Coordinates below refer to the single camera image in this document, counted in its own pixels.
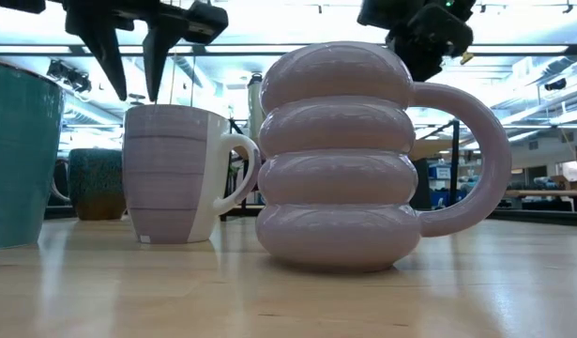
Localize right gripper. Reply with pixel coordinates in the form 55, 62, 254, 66
357, 0, 477, 84

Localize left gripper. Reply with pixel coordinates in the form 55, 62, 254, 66
0, 0, 230, 102

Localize purple striped white mug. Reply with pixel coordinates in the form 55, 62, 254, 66
122, 103, 262, 245

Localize lilac ribbed bubble mug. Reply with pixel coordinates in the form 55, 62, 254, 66
254, 40, 513, 273

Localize large teal mug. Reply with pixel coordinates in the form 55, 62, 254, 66
0, 58, 67, 250

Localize black ceiling spotlights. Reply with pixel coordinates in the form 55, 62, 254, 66
46, 59, 93, 94

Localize dark speckled green-brown mug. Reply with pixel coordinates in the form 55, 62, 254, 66
50, 147, 128, 222

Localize long ceiling light bar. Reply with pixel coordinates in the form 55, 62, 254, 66
0, 43, 577, 57

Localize blue storage bin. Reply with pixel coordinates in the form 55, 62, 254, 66
428, 162, 458, 208

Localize wooden background table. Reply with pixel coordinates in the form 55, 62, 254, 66
503, 189, 577, 212

